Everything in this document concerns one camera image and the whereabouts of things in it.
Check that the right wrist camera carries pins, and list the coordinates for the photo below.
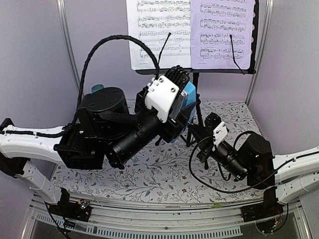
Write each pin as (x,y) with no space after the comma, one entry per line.
(216,128)

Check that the sheet music booklet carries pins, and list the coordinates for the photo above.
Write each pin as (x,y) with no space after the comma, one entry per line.
(164,27)

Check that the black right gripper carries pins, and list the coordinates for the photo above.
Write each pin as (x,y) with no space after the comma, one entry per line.
(205,146)

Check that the purple sheet music page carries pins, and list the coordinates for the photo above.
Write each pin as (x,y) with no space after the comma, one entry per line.
(221,34)

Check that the floral table mat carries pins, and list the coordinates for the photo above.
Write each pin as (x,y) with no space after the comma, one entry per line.
(164,173)

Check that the teal ceramic vase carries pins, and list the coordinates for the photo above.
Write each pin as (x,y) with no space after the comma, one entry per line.
(96,88)

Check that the black music stand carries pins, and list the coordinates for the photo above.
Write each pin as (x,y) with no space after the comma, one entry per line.
(195,73)

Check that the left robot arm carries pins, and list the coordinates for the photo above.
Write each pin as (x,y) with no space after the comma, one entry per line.
(104,130)

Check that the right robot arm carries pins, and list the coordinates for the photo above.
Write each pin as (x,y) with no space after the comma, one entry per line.
(282,178)

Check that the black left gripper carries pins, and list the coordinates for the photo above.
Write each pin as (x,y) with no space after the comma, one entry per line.
(176,127)

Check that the aluminium front rail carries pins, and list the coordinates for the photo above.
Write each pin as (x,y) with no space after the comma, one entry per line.
(119,219)

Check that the blue metronome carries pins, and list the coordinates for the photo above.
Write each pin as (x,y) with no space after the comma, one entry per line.
(190,100)

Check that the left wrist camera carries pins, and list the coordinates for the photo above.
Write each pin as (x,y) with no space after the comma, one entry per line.
(165,94)

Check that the aluminium frame post right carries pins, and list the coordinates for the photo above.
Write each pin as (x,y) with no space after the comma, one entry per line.
(265,17)

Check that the green tape piece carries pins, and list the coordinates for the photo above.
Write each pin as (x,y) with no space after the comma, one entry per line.
(214,206)

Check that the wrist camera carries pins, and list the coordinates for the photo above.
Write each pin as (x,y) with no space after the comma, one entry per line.
(216,128)
(165,94)

